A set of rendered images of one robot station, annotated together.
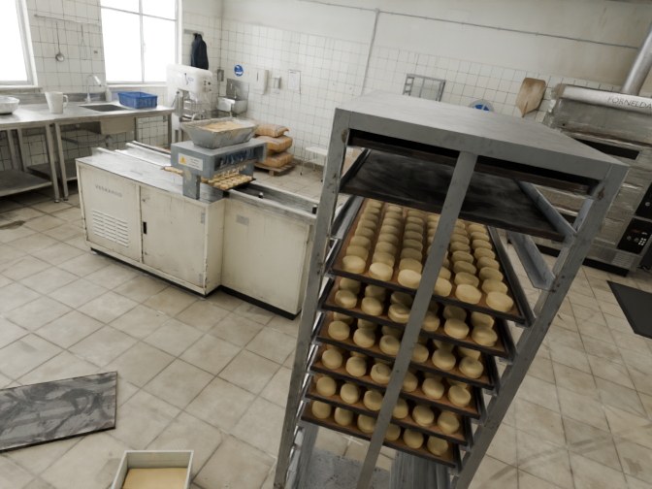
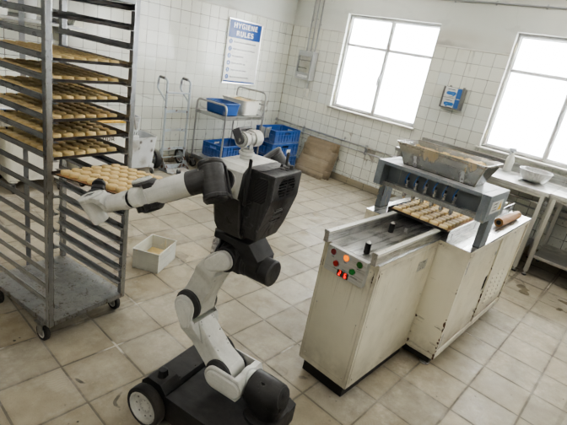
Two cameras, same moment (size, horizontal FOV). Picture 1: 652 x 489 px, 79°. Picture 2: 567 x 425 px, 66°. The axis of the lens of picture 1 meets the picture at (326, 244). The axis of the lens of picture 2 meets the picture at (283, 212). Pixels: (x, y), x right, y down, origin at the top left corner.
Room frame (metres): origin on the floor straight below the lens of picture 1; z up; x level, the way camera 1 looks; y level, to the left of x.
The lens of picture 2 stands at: (2.99, -1.93, 1.71)
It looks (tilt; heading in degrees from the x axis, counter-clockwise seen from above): 20 degrees down; 111
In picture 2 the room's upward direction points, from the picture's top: 11 degrees clockwise
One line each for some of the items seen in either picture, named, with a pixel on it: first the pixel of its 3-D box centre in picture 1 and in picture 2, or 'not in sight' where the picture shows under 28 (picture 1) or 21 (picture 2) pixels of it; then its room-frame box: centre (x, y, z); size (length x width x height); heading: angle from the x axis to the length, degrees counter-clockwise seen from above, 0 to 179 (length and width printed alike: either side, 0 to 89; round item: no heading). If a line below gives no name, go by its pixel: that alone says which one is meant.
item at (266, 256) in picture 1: (272, 250); (369, 298); (2.75, 0.40, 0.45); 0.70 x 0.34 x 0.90; 71
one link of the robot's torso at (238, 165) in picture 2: not in sight; (252, 194); (2.27, -0.41, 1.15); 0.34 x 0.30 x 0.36; 82
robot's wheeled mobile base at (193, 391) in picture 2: not in sight; (226, 384); (2.30, -0.42, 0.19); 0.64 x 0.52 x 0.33; 173
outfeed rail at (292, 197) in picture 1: (220, 175); (456, 225); (3.08, 0.94, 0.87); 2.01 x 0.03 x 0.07; 71
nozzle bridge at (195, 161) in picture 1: (221, 165); (434, 199); (2.91, 0.88, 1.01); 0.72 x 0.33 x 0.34; 161
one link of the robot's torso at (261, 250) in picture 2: not in sight; (247, 255); (2.30, -0.41, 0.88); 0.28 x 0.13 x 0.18; 173
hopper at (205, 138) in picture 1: (223, 133); (445, 163); (2.91, 0.88, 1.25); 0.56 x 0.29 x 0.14; 161
